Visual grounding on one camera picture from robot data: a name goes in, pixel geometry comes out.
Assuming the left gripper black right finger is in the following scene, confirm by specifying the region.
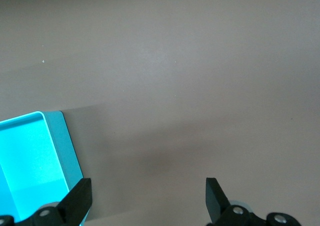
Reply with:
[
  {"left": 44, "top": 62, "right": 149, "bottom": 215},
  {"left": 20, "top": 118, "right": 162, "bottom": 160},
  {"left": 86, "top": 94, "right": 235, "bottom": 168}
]
[{"left": 204, "top": 177, "right": 301, "bottom": 226}]

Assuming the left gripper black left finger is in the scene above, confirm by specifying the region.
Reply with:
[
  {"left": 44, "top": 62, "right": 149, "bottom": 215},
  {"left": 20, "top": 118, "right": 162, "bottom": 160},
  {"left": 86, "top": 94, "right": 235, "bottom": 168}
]
[{"left": 0, "top": 177, "right": 93, "bottom": 226}]

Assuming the teal plastic storage bin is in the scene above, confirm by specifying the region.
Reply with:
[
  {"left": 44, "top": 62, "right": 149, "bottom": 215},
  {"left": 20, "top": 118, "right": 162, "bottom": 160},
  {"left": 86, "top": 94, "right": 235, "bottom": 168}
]
[{"left": 0, "top": 111, "right": 89, "bottom": 226}]

